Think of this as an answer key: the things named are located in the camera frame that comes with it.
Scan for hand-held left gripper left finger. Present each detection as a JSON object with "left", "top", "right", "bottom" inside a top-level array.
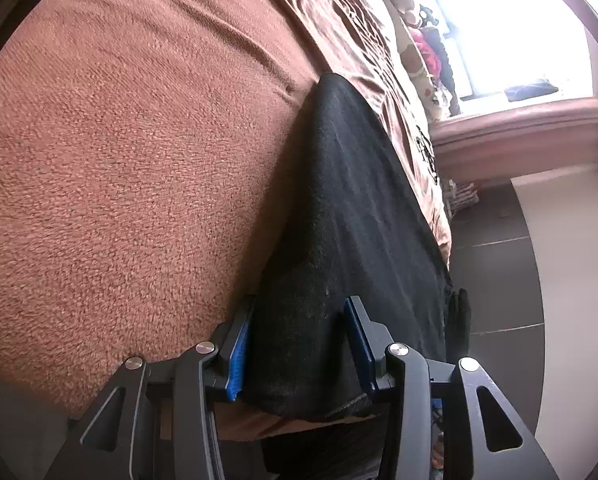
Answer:
[{"left": 44, "top": 305, "right": 254, "bottom": 480}]

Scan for pink plush toy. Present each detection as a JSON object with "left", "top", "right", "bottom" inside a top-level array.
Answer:
[{"left": 409, "top": 25, "right": 444, "bottom": 75}]

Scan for dark cloth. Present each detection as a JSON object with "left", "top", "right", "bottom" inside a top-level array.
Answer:
[{"left": 504, "top": 79, "right": 560, "bottom": 103}]

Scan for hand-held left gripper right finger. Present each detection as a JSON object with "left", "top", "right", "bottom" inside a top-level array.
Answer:
[{"left": 343, "top": 296, "right": 560, "bottom": 480}]

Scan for brown bed sheet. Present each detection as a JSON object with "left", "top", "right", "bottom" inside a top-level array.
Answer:
[{"left": 0, "top": 0, "right": 454, "bottom": 441}]

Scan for black pants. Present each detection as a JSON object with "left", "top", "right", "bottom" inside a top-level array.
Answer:
[{"left": 244, "top": 72, "right": 454, "bottom": 421}]

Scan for printed beige cushion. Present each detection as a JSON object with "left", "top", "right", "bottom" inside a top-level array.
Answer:
[{"left": 399, "top": 40, "right": 452, "bottom": 122}]

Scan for black plush toy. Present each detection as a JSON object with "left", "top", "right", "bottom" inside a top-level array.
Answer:
[{"left": 419, "top": 5, "right": 460, "bottom": 113}]

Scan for pink curtain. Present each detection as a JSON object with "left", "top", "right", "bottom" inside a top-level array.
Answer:
[{"left": 429, "top": 97, "right": 598, "bottom": 186}]

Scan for window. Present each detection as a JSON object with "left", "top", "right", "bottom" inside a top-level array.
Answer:
[{"left": 374, "top": 0, "right": 598, "bottom": 106}]

